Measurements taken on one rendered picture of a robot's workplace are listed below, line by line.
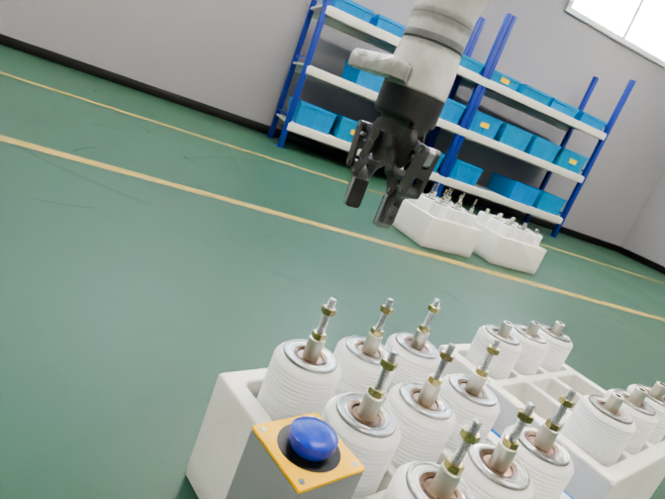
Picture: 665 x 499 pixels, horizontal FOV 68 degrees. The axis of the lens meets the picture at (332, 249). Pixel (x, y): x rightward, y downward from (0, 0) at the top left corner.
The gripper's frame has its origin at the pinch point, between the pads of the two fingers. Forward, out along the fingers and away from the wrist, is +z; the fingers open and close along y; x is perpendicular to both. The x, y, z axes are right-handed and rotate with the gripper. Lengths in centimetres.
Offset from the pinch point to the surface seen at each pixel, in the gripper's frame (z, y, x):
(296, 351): 21.7, 0.9, 1.7
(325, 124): 13, 377, -215
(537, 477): 23.9, -22.8, -23.3
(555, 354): 25, 7, -74
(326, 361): 21.7, -1.3, -1.9
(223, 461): 38.1, -0.7, 7.7
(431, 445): 25.0, -14.4, -12.3
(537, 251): 32, 134, -250
